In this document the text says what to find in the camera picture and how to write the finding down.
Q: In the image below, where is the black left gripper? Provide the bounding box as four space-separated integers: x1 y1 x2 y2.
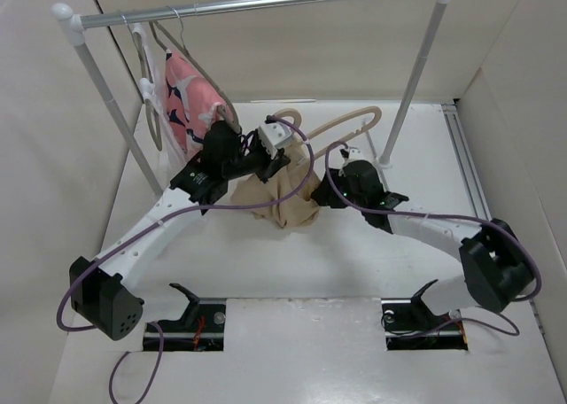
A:
223 128 291 184

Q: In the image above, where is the beige t shirt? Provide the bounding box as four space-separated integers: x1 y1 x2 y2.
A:
230 147 321 229

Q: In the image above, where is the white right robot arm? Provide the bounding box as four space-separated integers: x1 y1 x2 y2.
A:
311 160 535 328

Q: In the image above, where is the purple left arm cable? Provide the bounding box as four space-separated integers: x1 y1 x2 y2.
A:
56 114 316 403

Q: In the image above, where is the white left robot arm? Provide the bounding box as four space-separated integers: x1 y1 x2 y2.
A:
58 116 299 341

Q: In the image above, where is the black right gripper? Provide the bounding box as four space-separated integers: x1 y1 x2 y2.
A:
312 167 367 210

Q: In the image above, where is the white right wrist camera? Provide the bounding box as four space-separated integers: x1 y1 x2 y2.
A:
340 146 368 165

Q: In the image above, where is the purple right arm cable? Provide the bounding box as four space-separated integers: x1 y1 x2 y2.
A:
324 141 545 337

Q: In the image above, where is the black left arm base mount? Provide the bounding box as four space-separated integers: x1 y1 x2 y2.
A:
157 283 227 353

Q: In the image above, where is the white garment on hanger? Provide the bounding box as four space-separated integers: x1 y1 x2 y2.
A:
134 23 186 169

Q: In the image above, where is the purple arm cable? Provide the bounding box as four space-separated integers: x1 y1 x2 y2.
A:
324 141 545 337
56 114 316 403

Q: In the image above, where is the aluminium rail right side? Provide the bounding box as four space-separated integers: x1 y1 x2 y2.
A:
441 103 491 220

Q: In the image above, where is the white clothes rack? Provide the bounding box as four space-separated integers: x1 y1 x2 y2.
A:
50 0 451 196

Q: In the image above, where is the pink patterned shirt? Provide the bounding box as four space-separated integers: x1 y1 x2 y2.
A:
165 50 225 161

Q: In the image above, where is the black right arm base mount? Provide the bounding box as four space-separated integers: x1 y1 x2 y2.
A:
380 280 469 351

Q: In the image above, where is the grey hanger with pink shirt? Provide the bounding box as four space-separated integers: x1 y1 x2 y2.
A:
149 5 242 134

